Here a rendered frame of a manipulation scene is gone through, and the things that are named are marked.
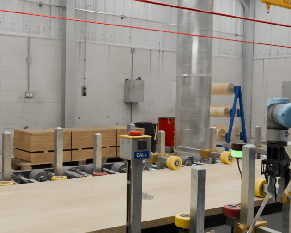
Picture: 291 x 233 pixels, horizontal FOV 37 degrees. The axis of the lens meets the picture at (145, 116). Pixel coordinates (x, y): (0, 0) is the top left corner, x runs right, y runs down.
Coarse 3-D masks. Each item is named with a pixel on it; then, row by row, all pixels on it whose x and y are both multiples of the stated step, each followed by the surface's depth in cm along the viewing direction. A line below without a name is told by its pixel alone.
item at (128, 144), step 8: (120, 136) 131; (128, 136) 127; (136, 136) 127; (144, 136) 128; (120, 144) 131; (128, 144) 127; (136, 144) 126; (120, 152) 131; (128, 152) 127; (128, 160) 129
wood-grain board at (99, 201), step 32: (256, 160) 300; (0, 192) 190; (32, 192) 191; (64, 192) 192; (96, 192) 194; (160, 192) 196; (224, 192) 199; (0, 224) 144; (32, 224) 145; (64, 224) 146; (96, 224) 147; (160, 224) 156
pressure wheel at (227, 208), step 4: (228, 204) 175; (232, 204) 175; (236, 204) 175; (224, 208) 171; (228, 208) 169; (232, 208) 169; (236, 208) 169; (224, 212) 171; (228, 212) 169; (232, 212) 168; (236, 212) 168; (228, 216) 169; (232, 216) 168; (236, 216) 168; (232, 228) 172; (232, 232) 172
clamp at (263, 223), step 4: (240, 224) 161; (256, 224) 161; (260, 224) 162; (264, 224) 164; (236, 228) 160; (240, 228) 158; (244, 228) 158; (248, 228) 158; (236, 232) 160; (240, 232) 158; (252, 232) 160
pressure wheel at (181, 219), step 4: (176, 216) 156; (180, 216) 156; (184, 216) 157; (188, 216) 157; (176, 220) 156; (180, 220) 154; (184, 220) 154; (188, 220) 154; (176, 224) 156; (180, 224) 154; (184, 224) 154; (188, 224) 154; (184, 228) 157; (188, 228) 157
